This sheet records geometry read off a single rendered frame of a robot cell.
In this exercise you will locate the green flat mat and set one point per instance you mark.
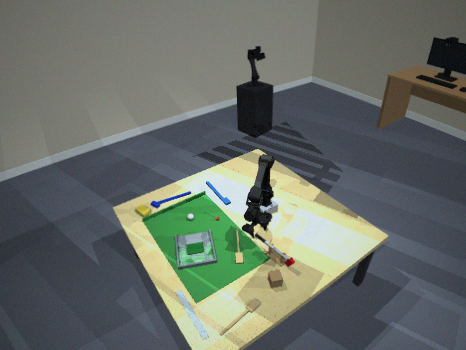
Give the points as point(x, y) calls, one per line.
point(202, 281)

